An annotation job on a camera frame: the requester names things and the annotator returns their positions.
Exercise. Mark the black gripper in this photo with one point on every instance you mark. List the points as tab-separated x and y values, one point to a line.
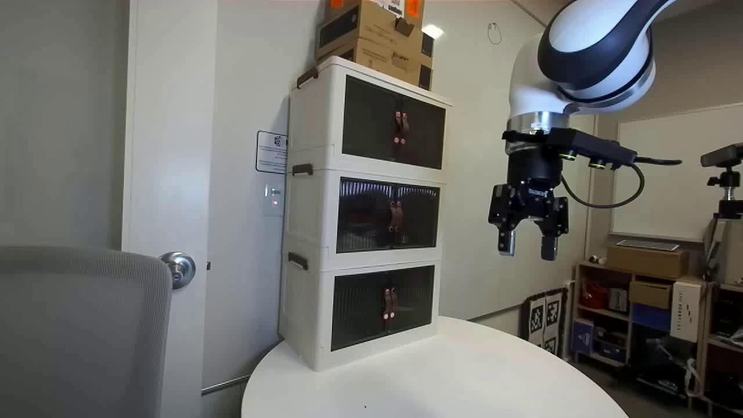
535	198

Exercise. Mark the tinted cabinet door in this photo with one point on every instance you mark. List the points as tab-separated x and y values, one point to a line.
423	136
372	118
415	298
365	215
361	309
419	218

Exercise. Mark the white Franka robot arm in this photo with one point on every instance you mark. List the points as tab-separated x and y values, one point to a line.
595	38

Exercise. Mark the red object on shelf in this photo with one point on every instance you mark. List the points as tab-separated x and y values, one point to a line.
595	297

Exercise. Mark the wooden shelf unit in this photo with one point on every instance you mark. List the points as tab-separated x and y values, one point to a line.
627	349

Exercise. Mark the dark shelf unit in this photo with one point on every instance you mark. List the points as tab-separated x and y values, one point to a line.
726	349

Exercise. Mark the black white calibration board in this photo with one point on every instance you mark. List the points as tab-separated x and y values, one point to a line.
547	319

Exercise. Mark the small blue box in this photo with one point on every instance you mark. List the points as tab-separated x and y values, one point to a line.
584	337

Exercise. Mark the large flat cardboard box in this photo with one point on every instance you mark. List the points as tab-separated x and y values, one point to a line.
647	262

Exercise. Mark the small brown cardboard box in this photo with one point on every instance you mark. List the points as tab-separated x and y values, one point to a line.
651	293

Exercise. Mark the blue storage bin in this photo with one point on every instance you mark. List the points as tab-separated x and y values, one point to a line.
651	319

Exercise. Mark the white whiteboard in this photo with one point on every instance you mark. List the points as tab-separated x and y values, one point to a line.
674	178

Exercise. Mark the black tripod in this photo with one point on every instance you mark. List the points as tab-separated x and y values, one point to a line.
727	203

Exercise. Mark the white stacked storage cabinet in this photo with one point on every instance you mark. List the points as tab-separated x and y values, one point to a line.
315	233

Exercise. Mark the brown cardboard box with labels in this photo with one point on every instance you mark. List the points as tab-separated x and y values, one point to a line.
379	35

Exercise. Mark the white room door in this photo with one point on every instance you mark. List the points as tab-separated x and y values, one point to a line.
166	118

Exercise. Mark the gray mesh office chair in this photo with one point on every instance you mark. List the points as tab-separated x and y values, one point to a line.
77	334

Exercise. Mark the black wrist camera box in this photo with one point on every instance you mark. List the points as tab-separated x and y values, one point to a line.
581	144

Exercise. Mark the black camera on tripod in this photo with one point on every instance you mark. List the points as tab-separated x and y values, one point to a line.
723	154

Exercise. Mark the white light switch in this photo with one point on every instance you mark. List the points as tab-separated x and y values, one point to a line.
272	198

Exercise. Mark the white wall sign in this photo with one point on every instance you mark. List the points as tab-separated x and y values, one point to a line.
271	151

